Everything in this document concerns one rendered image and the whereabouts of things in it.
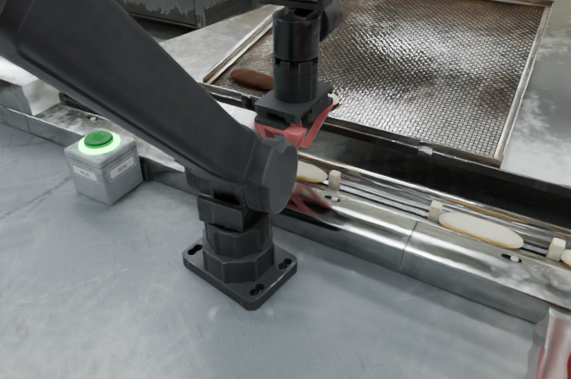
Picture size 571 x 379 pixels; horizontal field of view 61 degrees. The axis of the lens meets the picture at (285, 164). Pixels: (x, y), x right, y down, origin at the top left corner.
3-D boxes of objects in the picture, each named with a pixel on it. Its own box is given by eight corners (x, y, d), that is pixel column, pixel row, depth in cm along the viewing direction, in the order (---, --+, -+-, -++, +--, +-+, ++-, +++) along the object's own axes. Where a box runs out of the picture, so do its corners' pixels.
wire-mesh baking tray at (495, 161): (199, 89, 84) (197, 82, 83) (322, -23, 115) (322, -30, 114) (500, 168, 64) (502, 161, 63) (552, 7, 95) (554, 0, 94)
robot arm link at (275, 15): (263, 8, 55) (310, 14, 53) (287, -7, 60) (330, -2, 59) (265, 65, 59) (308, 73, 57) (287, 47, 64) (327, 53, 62)
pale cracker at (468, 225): (434, 227, 60) (436, 220, 59) (442, 210, 63) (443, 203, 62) (520, 256, 56) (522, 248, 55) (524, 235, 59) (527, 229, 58)
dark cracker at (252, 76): (225, 79, 85) (224, 73, 85) (238, 68, 88) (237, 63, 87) (272, 93, 81) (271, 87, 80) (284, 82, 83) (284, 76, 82)
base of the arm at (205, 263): (179, 263, 59) (252, 313, 53) (171, 212, 54) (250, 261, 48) (228, 226, 64) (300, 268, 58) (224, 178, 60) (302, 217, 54)
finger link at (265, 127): (254, 168, 66) (251, 108, 61) (280, 144, 71) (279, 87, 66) (297, 183, 63) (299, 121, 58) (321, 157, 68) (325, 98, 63)
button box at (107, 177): (77, 209, 73) (57, 147, 66) (115, 182, 78) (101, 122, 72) (116, 227, 69) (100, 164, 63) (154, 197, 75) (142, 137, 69)
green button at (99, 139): (79, 149, 67) (76, 140, 66) (101, 137, 70) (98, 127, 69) (99, 157, 65) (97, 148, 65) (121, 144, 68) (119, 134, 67)
